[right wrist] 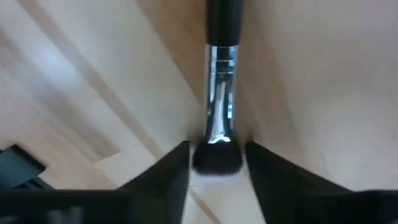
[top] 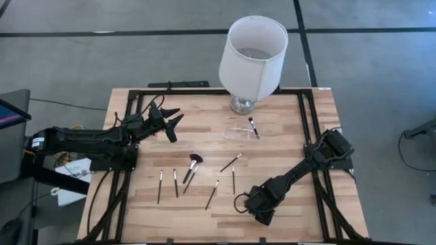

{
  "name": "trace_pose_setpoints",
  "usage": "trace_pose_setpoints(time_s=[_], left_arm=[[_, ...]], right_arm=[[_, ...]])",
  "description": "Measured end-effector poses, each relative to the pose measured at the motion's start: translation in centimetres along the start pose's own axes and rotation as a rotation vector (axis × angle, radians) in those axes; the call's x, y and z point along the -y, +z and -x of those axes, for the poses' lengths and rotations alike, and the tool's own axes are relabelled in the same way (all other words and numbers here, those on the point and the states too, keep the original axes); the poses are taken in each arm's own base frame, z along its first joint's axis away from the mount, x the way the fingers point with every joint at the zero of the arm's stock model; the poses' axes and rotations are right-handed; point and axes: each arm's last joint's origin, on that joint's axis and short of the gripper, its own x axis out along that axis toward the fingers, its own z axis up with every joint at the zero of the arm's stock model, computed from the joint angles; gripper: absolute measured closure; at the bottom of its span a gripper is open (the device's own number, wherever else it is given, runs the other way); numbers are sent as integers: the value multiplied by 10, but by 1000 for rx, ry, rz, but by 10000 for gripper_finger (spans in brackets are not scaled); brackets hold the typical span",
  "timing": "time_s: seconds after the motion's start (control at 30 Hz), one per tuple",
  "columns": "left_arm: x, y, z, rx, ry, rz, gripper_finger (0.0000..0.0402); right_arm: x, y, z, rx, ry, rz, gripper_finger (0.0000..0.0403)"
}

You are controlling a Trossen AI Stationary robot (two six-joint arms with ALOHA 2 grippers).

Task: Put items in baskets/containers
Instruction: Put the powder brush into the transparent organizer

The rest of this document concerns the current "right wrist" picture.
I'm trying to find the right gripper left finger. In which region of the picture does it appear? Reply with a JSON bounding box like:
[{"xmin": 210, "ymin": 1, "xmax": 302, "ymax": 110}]
[{"xmin": 0, "ymin": 140, "xmax": 191, "ymax": 224}]

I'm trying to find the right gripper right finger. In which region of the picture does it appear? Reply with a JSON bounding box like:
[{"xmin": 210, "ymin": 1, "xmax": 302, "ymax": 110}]
[{"xmin": 245, "ymin": 141, "xmax": 398, "ymax": 224}]

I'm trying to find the black powder brush silver ferrule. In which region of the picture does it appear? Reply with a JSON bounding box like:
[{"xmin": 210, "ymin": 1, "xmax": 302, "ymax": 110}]
[{"xmin": 192, "ymin": 0, "xmax": 245, "ymax": 175}]

